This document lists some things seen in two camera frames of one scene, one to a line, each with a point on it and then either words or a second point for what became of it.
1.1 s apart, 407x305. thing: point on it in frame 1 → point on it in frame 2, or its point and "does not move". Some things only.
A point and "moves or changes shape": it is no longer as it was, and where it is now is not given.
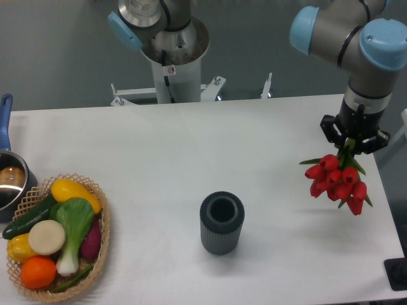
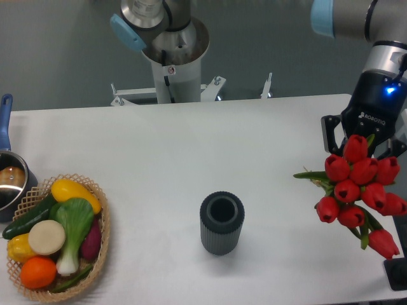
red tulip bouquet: (338, 178) moves or changes shape
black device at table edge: (396, 270) does not move
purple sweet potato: (90, 246) does not move
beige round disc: (46, 237) does not move
